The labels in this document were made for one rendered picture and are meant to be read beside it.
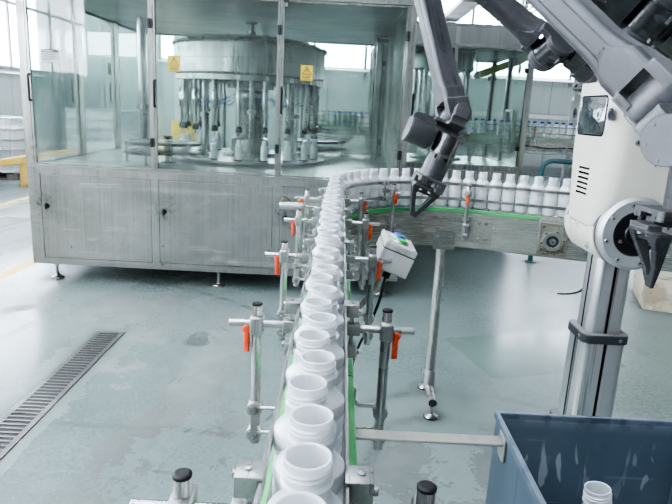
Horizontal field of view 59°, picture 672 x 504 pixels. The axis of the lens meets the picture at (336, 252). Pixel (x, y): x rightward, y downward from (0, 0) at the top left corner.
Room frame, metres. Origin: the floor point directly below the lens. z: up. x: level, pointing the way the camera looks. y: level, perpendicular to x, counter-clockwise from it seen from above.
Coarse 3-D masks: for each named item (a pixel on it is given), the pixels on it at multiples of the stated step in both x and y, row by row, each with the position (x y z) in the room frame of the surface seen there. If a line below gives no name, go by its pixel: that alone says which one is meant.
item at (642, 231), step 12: (648, 216) 0.75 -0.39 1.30; (636, 228) 0.73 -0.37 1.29; (648, 228) 0.70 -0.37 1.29; (660, 228) 0.70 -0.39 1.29; (636, 240) 0.73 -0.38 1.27; (648, 240) 0.70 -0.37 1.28; (660, 240) 0.68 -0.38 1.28; (648, 252) 0.73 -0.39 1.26; (660, 252) 0.69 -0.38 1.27; (648, 264) 0.72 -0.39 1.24; (660, 264) 0.69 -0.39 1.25; (648, 276) 0.71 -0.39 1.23
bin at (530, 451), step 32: (512, 416) 0.87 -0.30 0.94; (544, 416) 0.87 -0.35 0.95; (576, 416) 0.87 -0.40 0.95; (512, 448) 0.77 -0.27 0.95; (544, 448) 0.87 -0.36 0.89; (576, 448) 0.87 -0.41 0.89; (608, 448) 0.87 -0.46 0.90; (640, 448) 0.87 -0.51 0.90; (512, 480) 0.76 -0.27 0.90; (544, 480) 0.87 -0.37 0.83; (576, 480) 0.87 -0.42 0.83; (608, 480) 0.87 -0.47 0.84; (640, 480) 0.87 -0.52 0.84
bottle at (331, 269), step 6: (318, 264) 0.93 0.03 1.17; (324, 264) 0.94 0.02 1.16; (330, 264) 0.94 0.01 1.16; (318, 270) 0.91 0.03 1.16; (324, 270) 0.91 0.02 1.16; (330, 270) 0.91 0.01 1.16; (336, 270) 0.92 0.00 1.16; (336, 276) 0.91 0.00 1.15; (336, 282) 0.92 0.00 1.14; (342, 294) 0.92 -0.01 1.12; (342, 300) 0.91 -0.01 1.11; (342, 306) 0.92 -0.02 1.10; (342, 312) 0.92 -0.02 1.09
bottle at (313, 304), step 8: (312, 304) 0.76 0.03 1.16; (320, 304) 0.76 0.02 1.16; (328, 304) 0.73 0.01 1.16; (304, 312) 0.74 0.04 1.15; (312, 312) 0.73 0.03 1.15; (328, 312) 0.73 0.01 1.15; (304, 320) 0.74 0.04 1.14; (304, 328) 0.73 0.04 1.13; (296, 336) 0.73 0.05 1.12; (336, 336) 0.74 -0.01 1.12
